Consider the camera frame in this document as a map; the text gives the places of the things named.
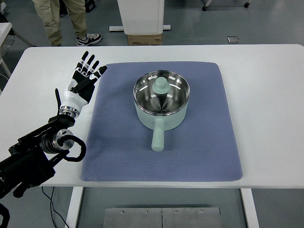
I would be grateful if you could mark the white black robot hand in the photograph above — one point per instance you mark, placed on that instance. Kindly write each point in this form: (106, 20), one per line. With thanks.
(80, 90)

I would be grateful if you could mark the green pot with handle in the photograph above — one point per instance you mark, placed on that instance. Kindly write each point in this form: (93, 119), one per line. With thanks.
(160, 124)

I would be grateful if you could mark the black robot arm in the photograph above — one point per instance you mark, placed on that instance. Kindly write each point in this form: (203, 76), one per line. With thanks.
(33, 158)

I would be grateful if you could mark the brown cardboard box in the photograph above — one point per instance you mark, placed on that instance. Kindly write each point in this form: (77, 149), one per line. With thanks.
(144, 40)

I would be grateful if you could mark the glass lid with green knob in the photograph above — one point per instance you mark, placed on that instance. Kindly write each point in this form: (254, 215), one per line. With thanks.
(161, 92)

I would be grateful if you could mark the chair caster wheels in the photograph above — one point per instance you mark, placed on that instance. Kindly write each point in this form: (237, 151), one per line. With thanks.
(224, 4)

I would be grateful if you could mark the blue textured mat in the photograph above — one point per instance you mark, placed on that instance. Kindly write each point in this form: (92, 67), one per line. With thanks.
(201, 148)

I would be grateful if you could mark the metal floor socket plate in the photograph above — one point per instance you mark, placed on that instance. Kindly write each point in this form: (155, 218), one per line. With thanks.
(233, 39)

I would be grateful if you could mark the white left table leg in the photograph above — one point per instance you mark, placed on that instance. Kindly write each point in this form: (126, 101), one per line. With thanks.
(74, 207)

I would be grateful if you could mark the white table leg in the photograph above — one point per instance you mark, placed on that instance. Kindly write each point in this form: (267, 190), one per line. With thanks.
(74, 207)
(249, 208)

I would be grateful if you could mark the white right table leg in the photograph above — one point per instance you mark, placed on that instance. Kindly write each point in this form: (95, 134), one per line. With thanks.
(249, 208)

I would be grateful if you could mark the white pedestal cabinet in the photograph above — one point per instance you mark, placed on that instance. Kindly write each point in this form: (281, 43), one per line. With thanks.
(141, 17)

